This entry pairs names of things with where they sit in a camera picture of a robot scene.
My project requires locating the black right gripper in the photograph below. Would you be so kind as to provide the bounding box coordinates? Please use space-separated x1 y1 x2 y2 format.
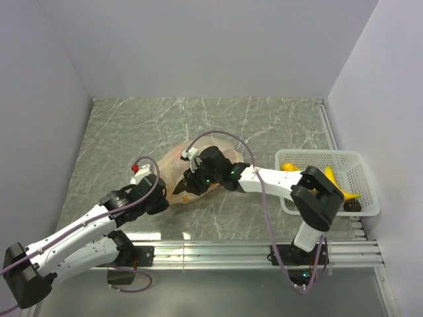
184 160 222 197

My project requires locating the orange translucent plastic bag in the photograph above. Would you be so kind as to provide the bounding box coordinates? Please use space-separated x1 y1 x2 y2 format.
158 135 244 205

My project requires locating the yellow pear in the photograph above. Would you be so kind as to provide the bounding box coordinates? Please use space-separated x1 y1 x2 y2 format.
280 162 301 172

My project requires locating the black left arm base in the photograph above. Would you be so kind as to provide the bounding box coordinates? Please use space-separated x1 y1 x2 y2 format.
100 246 155 293

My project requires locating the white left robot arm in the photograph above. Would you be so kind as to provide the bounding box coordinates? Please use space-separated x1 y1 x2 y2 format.
1 174 169 309

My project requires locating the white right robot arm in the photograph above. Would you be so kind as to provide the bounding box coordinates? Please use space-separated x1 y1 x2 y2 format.
173 146 344 264

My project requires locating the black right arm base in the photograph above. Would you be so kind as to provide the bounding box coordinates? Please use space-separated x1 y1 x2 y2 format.
277 243 329 286

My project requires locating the dark brown round fruit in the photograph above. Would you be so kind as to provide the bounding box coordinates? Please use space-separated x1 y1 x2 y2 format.
343 199 362 213

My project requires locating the yellow banana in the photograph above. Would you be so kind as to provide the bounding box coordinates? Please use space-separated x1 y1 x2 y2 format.
324 166 360 201

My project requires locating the white perforated plastic basket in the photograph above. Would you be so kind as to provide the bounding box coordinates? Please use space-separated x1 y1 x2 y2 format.
275 149 380 217

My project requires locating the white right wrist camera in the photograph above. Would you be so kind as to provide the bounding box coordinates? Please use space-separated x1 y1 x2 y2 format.
180 147 199 171

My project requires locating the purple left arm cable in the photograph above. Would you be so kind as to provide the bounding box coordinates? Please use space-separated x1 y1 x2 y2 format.
0 157 161 313

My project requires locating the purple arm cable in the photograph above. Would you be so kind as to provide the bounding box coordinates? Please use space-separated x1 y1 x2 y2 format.
186 131 330 295
0 157 161 313

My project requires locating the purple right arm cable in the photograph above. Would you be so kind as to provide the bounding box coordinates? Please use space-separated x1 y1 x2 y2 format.
186 131 330 295

